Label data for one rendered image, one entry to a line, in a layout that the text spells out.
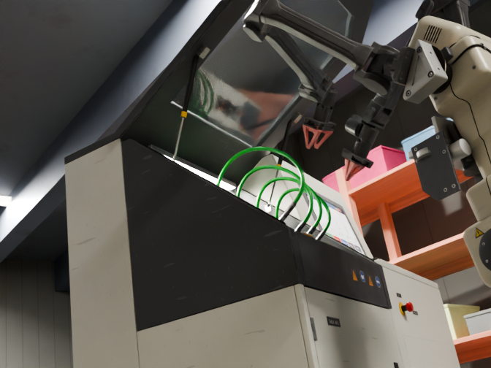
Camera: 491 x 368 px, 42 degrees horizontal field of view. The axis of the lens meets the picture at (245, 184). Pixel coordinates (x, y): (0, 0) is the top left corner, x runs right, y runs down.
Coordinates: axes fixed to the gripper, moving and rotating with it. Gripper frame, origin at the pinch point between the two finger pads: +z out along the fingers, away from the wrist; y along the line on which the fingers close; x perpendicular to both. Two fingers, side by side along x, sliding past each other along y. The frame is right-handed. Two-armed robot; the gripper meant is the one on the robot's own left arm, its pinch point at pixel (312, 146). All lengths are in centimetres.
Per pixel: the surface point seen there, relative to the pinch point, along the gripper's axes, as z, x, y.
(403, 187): 53, -65, -233
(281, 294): 31, 32, 44
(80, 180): 35, -62, 43
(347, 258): 28.9, 27.1, 3.1
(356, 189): 62, -85, -206
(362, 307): 41, 37, 4
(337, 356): 44, 48, 32
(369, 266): 34.4, 27.1, -14.7
